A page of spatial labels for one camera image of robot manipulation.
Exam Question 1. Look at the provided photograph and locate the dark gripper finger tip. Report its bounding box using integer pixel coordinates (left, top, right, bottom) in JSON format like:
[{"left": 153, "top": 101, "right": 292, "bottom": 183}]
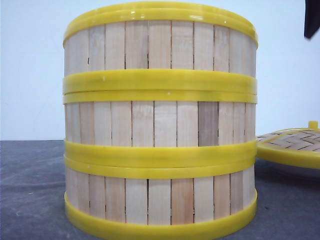
[{"left": 304, "top": 0, "right": 320, "bottom": 39}]

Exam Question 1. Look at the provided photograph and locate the woven bamboo steamer lid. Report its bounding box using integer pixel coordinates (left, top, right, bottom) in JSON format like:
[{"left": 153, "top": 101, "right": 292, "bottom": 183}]
[{"left": 256, "top": 120, "right": 320, "bottom": 169}]

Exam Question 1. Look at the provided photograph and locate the bamboo steamer basket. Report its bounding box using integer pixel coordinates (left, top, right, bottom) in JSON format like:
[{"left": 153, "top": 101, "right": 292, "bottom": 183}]
[
  {"left": 64, "top": 166, "right": 257, "bottom": 240},
  {"left": 64, "top": 101, "right": 256, "bottom": 175},
  {"left": 63, "top": 1, "right": 258, "bottom": 104}
]

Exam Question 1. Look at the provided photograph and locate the white plate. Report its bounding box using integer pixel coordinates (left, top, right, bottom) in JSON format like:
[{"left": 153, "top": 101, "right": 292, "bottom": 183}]
[{"left": 256, "top": 158, "right": 320, "bottom": 181}]

